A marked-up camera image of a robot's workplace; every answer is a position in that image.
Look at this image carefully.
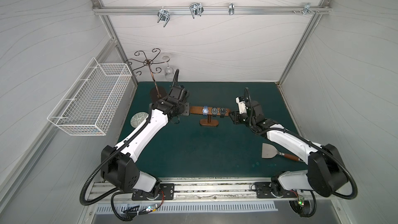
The wooden T-shaped watch stand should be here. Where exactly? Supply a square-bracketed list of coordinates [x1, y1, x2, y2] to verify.
[189, 106, 231, 127]

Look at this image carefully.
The blue translucent watch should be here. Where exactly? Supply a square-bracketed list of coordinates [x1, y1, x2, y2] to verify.
[202, 106, 209, 116]

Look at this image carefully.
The slim black analog watch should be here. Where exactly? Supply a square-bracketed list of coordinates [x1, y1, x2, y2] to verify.
[219, 107, 227, 118]
[211, 107, 219, 116]

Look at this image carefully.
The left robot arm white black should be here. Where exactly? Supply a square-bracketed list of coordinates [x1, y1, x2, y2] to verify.
[100, 86, 189, 194]

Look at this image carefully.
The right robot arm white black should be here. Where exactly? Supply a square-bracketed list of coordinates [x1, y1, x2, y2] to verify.
[230, 96, 358, 200]

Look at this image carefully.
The hanging clear wine glass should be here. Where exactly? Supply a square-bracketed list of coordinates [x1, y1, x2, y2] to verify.
[162, 56, 175, 82]

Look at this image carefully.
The green patterned ceramic bowl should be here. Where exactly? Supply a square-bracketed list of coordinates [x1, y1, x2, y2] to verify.
[130, 112, 149, 128]

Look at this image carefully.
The green table mat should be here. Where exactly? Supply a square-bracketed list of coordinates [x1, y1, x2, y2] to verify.
[136, 82, 307, 177]

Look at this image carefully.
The metal scraper with wooden handle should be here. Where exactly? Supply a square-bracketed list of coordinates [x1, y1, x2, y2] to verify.
[262, 143, 303, 162]

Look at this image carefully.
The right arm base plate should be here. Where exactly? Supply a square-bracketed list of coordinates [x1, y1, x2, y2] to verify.
[253, 181, 296, 199]

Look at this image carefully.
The white wire basket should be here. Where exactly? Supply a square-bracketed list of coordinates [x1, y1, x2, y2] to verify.
[47, 58, 132, 136]

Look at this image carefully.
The metal clamp bracket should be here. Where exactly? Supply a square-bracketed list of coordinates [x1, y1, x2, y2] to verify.
[292, 3, 320, 16]
[229, 3, 235, 16]
[157, 7, 170, 27]
[189, 3, 204, 18]

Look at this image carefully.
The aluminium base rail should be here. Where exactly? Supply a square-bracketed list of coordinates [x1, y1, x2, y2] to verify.
[86, 177, 343, 205]

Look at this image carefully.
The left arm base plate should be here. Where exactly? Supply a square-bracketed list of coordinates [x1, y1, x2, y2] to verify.
[132, 183, 175, 201]

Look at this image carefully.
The right black corrugated cable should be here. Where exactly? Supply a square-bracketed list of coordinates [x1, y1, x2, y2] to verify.
[243, 87, 358, 218]

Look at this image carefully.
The black corrugated cable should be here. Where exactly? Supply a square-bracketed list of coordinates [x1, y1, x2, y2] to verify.
[243, 87, 358, 218]
[79, 69, 181, 222]

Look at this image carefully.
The left black corrugated cable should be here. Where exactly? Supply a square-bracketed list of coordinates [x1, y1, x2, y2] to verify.
[79, 69, 181, 222]

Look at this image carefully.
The aluminium crossbar rail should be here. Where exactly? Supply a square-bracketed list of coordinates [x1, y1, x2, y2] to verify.
[93, 3, 332, 16]

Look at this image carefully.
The white slotted cable duct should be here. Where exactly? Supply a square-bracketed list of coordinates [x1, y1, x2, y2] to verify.
[95, 201, 278, 215]

